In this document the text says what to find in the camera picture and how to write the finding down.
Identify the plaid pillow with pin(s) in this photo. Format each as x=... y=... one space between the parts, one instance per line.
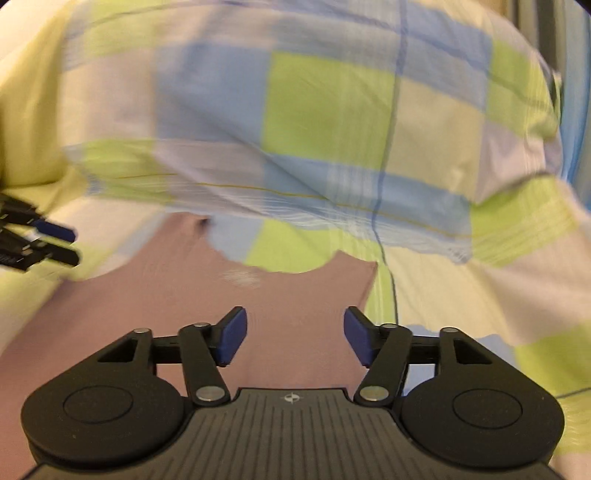
x=418 y=123

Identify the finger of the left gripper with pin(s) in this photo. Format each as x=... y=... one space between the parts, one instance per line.
x=46 y=251
x=54 y=230

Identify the mauve pink garment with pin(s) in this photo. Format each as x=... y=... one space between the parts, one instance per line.
x=295 y=321

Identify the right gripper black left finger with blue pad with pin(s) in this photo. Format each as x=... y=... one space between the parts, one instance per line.
x=132 y=398

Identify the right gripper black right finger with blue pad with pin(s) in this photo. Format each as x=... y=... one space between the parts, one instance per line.
x=454 y=398

